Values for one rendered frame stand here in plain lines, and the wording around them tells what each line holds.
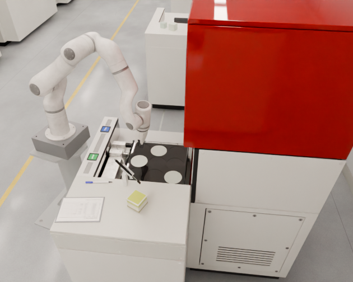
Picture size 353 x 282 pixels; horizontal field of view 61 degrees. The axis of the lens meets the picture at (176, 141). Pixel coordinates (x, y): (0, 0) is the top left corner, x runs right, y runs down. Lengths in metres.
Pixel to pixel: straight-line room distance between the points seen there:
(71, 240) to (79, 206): 0.16
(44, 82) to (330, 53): 1.39
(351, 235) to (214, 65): 2.13
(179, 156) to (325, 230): 1.52
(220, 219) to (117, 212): 0.62
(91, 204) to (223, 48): 0.96
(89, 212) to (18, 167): 1.95
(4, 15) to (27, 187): 3.53
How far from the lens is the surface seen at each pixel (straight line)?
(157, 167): 1.79
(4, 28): 6.12
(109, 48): 1.51
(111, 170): 1.83
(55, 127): 2.03
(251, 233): 1.95
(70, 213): 1.56
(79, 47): 1.57
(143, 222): 1.47
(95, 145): 1.89
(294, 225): 1.90
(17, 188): 3.20
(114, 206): 1.54
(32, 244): 2.75
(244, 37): 1.15
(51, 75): 1.80
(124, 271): 1.71
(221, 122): 1.33
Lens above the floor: 2.17
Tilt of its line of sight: 40 degrees down
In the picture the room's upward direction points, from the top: 1 degrees clockwise
